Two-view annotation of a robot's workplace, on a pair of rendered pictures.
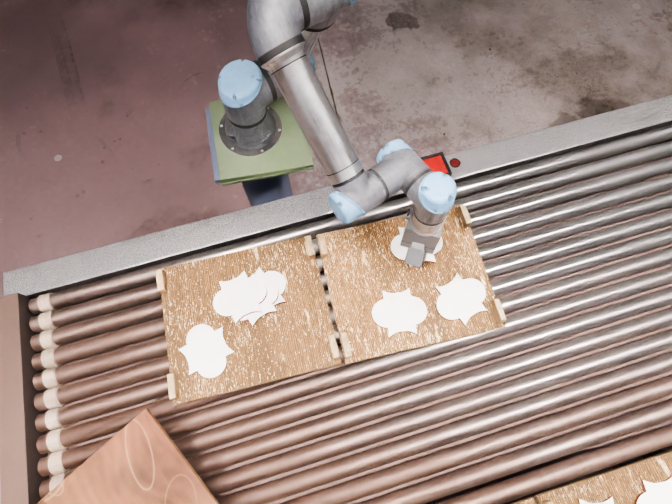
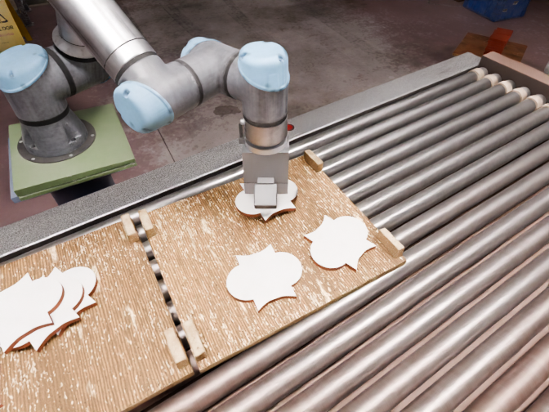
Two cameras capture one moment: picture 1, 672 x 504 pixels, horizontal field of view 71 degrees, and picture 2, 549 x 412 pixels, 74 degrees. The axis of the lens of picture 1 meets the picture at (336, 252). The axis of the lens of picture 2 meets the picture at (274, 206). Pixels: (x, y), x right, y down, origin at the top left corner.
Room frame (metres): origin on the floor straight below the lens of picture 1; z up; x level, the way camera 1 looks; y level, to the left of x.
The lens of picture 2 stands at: (-0.05, -0.07, 1.50)
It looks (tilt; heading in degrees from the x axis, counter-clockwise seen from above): 48 degrees down; 342
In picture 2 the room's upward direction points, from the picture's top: straight up
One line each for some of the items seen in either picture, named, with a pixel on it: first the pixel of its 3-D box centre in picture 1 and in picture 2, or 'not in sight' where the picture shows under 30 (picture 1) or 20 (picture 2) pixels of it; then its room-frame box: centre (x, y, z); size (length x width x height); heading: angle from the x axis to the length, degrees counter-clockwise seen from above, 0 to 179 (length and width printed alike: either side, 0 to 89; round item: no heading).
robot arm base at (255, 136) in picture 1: (248, 118); (50, 123); (0.87, 0.25, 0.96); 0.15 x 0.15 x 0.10
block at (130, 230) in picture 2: (310, 247); (129, 227); (0.46, 0.07, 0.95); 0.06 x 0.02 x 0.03; 12
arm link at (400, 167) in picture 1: (397, 170); (210, 70); (0.53, -0.14, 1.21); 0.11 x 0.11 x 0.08; 35
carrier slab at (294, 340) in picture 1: (246, 315); (33, 340); (0.29, 0.23, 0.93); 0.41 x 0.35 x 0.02; 102
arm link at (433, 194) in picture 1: (433, 198); (262, 83); (0.46, -0.21, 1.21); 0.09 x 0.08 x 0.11; 35
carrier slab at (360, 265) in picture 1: (407, 279); (265, 239); (0.37, -0.18, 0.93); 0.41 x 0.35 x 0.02; 101
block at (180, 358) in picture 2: (333, 347); (176, 347); (0.20, 0.01, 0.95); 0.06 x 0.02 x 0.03; 12
